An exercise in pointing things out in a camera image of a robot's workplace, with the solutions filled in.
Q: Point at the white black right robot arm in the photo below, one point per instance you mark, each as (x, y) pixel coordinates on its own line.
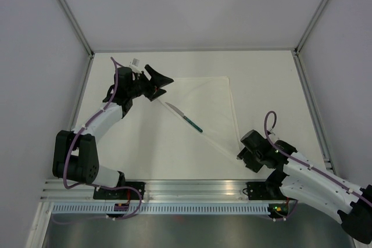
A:
(297, 178)

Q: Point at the knife with teal handle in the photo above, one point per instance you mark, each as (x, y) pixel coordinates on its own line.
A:
(188, 120)

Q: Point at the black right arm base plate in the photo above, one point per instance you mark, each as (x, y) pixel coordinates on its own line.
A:
(259, 190)

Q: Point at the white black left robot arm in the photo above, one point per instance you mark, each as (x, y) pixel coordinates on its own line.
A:
(76, 159)

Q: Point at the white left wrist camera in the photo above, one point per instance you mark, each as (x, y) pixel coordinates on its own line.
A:
(135, 63)

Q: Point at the aluminium frame rail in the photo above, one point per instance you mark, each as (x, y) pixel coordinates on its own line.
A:
(196, 49)
(223, 191)

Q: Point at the white slotted cable duct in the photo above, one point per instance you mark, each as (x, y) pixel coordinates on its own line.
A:
(162, 208)

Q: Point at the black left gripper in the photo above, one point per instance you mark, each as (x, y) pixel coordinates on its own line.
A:
(157, 79)

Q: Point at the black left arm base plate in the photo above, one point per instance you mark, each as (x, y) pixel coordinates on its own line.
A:
(123, 194)

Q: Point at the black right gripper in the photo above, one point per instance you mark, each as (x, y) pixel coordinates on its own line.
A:
(245, 153)

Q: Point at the aluminium left frame post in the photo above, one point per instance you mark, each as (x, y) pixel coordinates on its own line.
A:
(75, 26)

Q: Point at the aluminium back frame rail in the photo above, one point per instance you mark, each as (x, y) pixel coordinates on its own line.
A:
(196, 49)

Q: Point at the aluminium right frame post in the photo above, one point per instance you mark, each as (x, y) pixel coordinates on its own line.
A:
(311, 25)

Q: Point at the white cloth napkin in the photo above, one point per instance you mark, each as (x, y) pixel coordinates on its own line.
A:
(208, 102)

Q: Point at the aluminium frame post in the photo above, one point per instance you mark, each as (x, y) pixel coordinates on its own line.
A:
(311, 25)
(75, 26)

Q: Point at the aluminium front frame rail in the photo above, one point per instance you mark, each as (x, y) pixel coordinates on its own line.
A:
(223, 191)

